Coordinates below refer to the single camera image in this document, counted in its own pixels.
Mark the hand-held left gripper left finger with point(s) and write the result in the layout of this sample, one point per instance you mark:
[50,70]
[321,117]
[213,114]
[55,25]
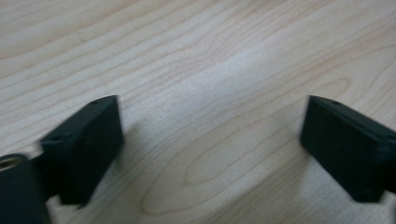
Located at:
[82,146]

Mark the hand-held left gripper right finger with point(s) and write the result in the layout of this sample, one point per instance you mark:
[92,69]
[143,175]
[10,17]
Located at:
[345,149]

